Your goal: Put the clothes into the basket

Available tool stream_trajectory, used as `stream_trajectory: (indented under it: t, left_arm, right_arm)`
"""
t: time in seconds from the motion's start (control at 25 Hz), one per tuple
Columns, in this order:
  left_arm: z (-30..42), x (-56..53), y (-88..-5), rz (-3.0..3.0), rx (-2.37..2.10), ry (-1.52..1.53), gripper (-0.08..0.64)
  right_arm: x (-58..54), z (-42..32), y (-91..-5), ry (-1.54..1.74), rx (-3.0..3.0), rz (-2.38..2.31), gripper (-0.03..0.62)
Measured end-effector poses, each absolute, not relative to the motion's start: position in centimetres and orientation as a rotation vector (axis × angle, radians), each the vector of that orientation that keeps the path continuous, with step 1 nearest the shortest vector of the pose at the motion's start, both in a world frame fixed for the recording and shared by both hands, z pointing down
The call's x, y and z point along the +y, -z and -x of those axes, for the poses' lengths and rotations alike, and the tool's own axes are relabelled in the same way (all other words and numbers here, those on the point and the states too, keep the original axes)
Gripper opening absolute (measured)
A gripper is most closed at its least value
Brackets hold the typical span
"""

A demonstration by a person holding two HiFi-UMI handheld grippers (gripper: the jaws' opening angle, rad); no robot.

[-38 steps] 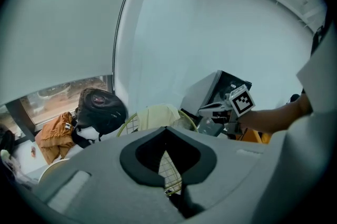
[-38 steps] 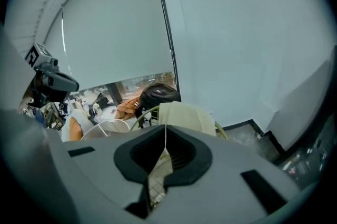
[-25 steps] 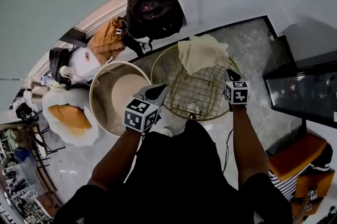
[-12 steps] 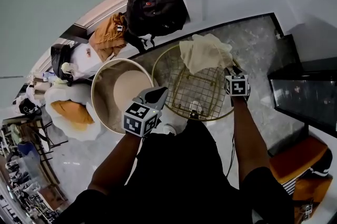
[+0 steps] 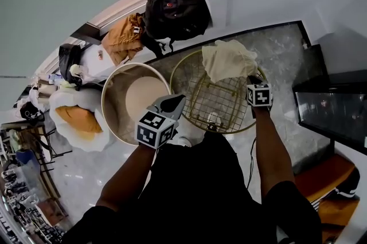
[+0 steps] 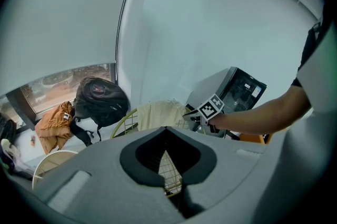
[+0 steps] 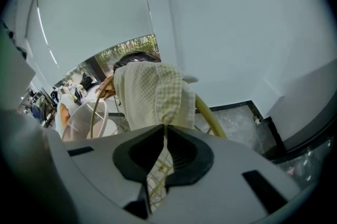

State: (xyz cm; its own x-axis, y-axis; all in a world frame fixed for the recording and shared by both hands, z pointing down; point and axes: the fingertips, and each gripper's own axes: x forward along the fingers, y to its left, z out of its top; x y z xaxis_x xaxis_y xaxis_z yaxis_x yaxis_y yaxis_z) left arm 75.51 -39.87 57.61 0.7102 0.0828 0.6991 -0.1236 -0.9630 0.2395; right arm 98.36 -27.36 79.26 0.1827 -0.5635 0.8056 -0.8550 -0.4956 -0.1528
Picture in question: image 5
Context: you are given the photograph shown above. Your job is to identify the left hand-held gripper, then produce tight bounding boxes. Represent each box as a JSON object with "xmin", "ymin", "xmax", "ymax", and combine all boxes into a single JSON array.
[{"xmin": 134, "ymin": 94, "xmax": 186, "ymax": 150}]

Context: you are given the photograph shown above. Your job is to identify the orange cushion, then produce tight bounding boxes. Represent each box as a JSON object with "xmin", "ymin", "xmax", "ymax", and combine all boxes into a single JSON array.
[{"xmin": 54, "ymin": 106, "xmax": 103, "ymax": 134}]

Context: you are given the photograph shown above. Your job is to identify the black metal chair white seat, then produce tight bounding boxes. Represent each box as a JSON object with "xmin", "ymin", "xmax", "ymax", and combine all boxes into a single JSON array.
[{"xmin": 36, "ymin": 123, "xmax": 73, "ymax": 162}]

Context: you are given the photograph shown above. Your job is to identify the blue chair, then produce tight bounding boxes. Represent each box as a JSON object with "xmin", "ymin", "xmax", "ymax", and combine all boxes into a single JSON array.
[{"xmin": 15, "ymin": 149, "xmax": 41, "ymax": 171}]

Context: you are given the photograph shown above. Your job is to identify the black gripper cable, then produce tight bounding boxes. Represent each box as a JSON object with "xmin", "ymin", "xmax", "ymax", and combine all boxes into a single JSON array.
[{"xmin": 245, "ymin": 136, "xmax": 258, "ymax": 189}]

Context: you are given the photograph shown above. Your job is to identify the white beanbag chair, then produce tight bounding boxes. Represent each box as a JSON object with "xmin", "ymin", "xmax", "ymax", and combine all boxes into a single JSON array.
[{"xmin": 49, "ymin": 87, "xmax": 111, "ymax": 152}]

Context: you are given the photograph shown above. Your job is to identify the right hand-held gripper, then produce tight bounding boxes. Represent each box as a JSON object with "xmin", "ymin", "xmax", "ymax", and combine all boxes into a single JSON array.
[{"xmin": 246, "ymin": 75, "xmax": 274, "ymax": 120}]

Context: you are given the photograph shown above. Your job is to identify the black backpack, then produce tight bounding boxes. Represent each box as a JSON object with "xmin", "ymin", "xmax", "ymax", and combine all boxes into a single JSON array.
[{"xmin": 140, "ymin": 0, "xmax": 212, "ymax": 59}]

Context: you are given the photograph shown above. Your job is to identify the white plastic cup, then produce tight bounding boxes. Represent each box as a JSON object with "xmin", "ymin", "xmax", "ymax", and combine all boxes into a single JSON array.
[{"xmin": 69, "ymin": 64, "xmax": 84, "ymax": 79}]

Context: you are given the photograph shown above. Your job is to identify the person's black shirt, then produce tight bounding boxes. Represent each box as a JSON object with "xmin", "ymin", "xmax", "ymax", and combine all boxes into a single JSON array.
[{"xmin": 61, "ymin": 130, "xmax": 322, "ymax": 244}]

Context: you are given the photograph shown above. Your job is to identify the person's right forearm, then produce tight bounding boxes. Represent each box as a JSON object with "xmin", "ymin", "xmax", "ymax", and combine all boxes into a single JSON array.
[{"xmin": 253, "ymin": 106, "xmax": 296, "ymax": 204}]

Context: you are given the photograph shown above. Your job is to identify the cream clothes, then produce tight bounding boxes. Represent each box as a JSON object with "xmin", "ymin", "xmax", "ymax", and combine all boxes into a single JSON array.
[{"xmin": 201, "ymin": 39, "xmax": 259, "ymax": 84}]

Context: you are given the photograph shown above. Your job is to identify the dark brown handbag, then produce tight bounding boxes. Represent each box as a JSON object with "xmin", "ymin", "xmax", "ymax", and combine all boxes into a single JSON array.
[{"xmin": 58, "ymin": 43, "xmax": 83, "ymax": 86}]

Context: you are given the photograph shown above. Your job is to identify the person's left forearm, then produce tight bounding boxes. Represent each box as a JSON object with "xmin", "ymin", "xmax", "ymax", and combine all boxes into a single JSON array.
[{"xmin": 96, "ymin": 142, "xmax": 158, "ymax": 212}]

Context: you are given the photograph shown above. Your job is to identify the round beige laundry basket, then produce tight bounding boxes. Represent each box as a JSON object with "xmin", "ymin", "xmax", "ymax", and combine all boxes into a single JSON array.
[{"xmin": 100, "ymin": 62, "xmax": 172, "ymax": 146}]

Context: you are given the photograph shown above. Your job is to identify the black white striped blanket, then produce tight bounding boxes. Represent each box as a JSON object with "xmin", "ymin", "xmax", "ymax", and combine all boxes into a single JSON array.
[{"xmin": 309, "ymin": 168, "xmax": 361, "ymax": 209}]

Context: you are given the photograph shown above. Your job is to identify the small black bag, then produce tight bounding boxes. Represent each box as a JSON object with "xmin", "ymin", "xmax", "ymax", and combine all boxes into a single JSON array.
[{"xmin": 19, "ymin": 101, "xmax": 45, "ymax": 123}]

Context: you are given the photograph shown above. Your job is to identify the white plastic bags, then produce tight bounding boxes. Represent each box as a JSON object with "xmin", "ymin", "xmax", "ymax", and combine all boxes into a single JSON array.
[{"xmin": 28, "ymin": 87, "xmax": 49, "ymax": 107}]

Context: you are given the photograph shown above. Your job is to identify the person's white shoe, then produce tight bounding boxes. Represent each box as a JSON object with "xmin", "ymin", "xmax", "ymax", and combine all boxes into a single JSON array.
[{"xmin": 177, "ymin": 135, "xmax": 193, "ymax": 148}]

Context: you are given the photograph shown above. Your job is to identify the brown jacket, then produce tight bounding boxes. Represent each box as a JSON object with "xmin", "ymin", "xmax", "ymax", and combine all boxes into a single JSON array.
[{"xmin": 101, "ymin": 13, "xmax": 146, "ymax": 67}]

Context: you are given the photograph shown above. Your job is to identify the orange armchair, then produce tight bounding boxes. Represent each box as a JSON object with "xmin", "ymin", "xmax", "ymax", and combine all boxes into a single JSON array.
[{"xmin": 295, "ymin": 153, "xmax": 362, "ymax": 243}]

